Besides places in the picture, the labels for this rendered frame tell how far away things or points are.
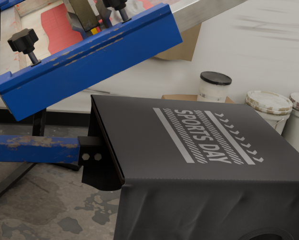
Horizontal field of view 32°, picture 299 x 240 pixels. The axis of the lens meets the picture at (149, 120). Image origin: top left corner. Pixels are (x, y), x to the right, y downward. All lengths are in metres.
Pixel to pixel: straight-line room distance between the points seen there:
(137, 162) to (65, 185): 1.72
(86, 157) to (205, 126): 0.33
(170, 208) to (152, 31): 0.42
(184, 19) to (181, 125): 0.52
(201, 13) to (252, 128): 0.60
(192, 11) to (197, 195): 0.42
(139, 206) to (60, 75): 0.38
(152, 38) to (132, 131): 0.44
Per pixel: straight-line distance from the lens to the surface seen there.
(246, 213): 1.20
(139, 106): 1.39
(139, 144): 1.19
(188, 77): 3.50
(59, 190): 2.76
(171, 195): 1.09
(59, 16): 1.24
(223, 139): 1.30
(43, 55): 1.04
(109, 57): 0.84
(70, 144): 1.22
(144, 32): 0.84
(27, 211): 2.59
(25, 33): 0.83
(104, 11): 0.88
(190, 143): 1.24
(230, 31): 3.50
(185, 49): 3.37
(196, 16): 0.87
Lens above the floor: 1.47
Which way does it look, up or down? 23 degrees down
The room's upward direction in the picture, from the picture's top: 10 degrees clockwise
